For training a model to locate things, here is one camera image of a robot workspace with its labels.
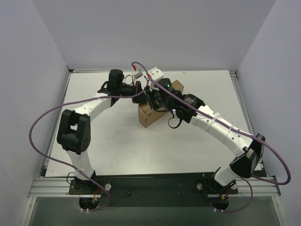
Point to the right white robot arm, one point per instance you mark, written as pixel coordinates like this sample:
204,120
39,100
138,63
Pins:
246,148

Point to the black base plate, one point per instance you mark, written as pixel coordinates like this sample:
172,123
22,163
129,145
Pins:
198,191

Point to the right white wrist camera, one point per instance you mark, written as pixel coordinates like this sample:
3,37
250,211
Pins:
155,74

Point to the aluminium front rail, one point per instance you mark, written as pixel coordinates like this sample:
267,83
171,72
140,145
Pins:
58,187

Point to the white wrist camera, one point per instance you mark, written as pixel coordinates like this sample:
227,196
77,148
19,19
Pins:
136,75
155,74

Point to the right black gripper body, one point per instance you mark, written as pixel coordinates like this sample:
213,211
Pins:
150,100

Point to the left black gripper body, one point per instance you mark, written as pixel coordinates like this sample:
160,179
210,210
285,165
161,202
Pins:
137,94

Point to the brown cardboard express box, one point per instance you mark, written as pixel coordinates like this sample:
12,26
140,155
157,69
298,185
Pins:
147,116

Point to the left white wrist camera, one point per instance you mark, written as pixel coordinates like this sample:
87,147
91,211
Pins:
136,75

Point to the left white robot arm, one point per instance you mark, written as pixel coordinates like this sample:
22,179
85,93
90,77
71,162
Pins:
74,133

